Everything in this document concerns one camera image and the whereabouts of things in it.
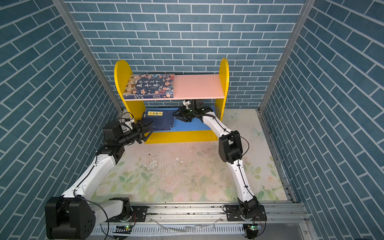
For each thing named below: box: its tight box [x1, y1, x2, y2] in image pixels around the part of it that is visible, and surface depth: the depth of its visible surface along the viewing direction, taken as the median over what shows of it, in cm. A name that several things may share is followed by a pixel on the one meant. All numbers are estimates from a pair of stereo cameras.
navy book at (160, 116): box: [142, 108, 179, 128], surface depth 95 cm
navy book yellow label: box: [148, 125, 174, 132], surface depth 91 cm
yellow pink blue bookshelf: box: [114, 58, 230, 144], surface depth 76 cm
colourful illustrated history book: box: [123, 74, 175, 99], surface depth 73 cm
